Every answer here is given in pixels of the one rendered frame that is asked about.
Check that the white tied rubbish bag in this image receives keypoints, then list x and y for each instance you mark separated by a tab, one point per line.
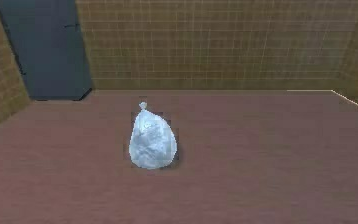
152	143

